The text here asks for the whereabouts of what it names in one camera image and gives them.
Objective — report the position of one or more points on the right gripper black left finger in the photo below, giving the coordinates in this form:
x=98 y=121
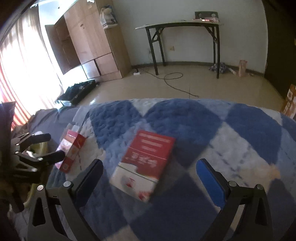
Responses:
x=44 y=221

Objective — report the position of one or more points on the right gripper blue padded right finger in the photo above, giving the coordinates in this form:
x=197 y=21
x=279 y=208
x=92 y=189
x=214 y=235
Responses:
x=255 y=222

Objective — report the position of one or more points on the dark grey bed sheet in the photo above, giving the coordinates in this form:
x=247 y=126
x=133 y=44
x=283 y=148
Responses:
x=52 y=121

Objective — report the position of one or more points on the small red cigarette box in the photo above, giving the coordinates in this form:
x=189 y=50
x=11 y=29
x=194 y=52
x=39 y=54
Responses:
x=71 y=144

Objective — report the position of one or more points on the blue white checkered blanket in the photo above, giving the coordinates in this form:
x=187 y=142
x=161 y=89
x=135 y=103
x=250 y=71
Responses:
x=246 y=144

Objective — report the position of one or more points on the red striped curtain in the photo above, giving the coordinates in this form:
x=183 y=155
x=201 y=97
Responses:
x=23 y=57

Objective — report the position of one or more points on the open black suitcase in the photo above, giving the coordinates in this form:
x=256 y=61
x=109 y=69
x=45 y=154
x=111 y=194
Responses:
x=76 y=93

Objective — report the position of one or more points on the red white flat box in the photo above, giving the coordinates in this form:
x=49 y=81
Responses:
x=139 y=171

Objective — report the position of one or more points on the wooden wardrobe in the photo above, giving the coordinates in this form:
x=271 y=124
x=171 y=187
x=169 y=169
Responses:
x=78 y=39

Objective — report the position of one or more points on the dark brown door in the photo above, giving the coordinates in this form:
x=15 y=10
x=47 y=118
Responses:
x=280 y=63

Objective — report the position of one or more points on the blue cloth on floor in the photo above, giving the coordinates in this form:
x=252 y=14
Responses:
x=222 y=68

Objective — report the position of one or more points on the brown paper bag on floor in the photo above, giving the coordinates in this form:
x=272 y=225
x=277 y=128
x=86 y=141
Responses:
x=242 y=68

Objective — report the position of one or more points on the white plastic bag on wardrobe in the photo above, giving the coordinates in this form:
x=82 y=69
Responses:
x=107 y=17

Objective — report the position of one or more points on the black box on table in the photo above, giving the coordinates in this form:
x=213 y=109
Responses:
x=207 y=16

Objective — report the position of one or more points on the colourful cardboard boxes by wall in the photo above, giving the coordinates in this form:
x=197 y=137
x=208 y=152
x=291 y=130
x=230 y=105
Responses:
x=289 y=105

